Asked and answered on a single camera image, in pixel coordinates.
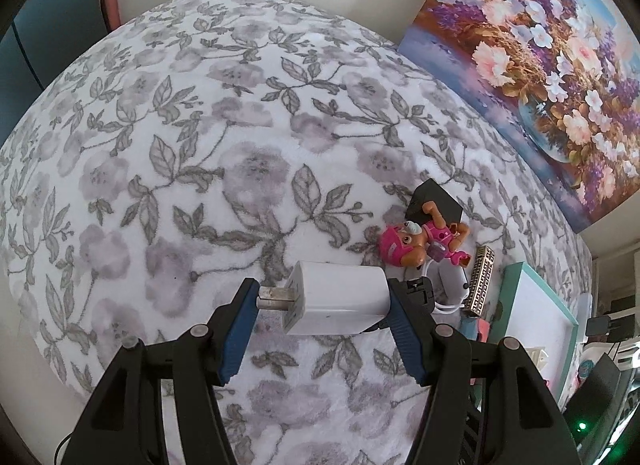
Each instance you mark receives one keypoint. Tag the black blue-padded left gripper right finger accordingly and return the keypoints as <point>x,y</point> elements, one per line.
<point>487,403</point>

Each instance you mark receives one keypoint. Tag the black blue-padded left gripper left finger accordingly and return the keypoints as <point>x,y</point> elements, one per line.
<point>122,422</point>

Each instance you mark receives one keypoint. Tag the white usb charger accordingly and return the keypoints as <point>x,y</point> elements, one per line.
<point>328,299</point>

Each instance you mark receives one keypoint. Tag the white hair claw clip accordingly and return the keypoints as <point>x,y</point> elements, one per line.
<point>539,356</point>

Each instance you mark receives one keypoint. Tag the orange blue box cutter toy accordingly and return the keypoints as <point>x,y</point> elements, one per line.
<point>474,328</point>

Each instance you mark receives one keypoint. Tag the teal white shallow box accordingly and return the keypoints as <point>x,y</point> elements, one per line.
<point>534,315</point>

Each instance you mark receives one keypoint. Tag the gold patterned lighter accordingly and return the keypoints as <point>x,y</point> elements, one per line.
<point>484,263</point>

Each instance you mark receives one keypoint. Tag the white smart watch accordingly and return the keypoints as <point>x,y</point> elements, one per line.
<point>449,283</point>

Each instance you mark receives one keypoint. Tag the pink dog toy figure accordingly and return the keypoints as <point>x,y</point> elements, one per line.
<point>412,244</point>

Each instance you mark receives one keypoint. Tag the black power adapter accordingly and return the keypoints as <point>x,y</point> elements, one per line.
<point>431,191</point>

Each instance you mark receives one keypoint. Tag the floral patterned blanket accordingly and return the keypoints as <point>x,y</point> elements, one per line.
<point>210,140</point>

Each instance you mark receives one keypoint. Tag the flower bouquet painting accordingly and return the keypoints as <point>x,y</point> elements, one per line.
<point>559,79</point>

